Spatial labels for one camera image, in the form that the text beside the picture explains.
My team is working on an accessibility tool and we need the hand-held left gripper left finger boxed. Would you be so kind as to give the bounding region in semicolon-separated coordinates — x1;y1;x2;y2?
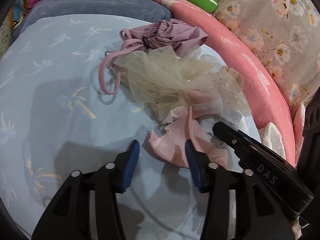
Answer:
31;139;140;240

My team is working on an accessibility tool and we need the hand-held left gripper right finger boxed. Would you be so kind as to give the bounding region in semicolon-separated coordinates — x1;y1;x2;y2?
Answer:
185;139;294;240

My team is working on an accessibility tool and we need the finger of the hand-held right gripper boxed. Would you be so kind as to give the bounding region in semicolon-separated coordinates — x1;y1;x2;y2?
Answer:
212;122;265;160

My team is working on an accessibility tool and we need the pink cloth scrap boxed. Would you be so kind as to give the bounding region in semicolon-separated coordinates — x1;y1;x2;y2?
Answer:
149;106;233;172

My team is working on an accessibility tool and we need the beige tulle fabric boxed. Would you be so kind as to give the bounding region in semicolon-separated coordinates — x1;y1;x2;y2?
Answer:
116;47;252;120

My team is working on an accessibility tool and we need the purple drawstring bag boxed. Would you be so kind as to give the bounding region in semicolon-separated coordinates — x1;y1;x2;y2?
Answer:
100;20;209;95

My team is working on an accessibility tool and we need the pink blanket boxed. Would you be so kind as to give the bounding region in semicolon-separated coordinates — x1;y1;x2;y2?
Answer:
135;0;297;168

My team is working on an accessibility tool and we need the light blue palm-print sheet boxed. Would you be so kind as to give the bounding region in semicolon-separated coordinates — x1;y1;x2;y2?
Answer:
0;14;260;240

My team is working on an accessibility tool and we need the floral grey quilt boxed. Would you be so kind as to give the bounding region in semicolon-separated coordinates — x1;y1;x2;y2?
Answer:
200;0;320;120

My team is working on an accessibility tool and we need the blue-grey pillow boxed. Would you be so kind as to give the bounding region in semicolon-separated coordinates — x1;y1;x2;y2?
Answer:
11;0;173;43

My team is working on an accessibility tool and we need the speckled white mat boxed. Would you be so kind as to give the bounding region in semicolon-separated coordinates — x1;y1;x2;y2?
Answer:
0;26;13;58

